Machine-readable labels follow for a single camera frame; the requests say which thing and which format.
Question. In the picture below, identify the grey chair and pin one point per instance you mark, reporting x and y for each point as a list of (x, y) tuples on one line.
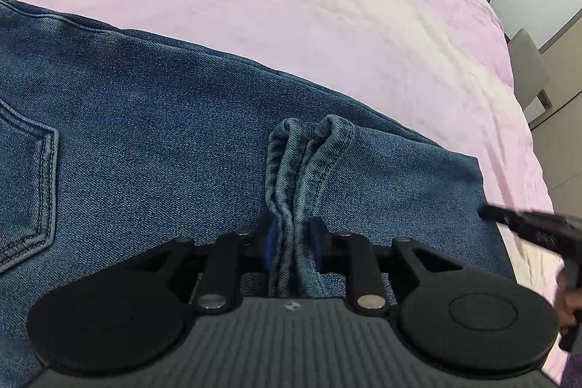
[(529, 70)]

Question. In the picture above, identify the person's right hand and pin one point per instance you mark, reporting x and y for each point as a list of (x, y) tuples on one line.
[(567, 301)]

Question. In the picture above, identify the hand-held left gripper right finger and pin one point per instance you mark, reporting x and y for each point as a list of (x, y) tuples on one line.
[(321, 243)]

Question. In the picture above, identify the beige wardrobe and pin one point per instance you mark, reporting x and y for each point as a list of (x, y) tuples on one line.
[(561, 120)]

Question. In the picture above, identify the pink floral duvet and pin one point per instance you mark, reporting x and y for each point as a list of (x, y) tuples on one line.
[(295, 6)]

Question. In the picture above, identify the blue denim pants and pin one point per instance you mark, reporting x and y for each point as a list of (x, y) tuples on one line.
[(159, 142)]

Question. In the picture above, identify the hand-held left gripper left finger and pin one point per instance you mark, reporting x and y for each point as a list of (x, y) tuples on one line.
[(272, 243)]

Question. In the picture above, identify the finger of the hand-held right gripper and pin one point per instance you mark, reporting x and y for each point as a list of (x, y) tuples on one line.
[(532, 226)]

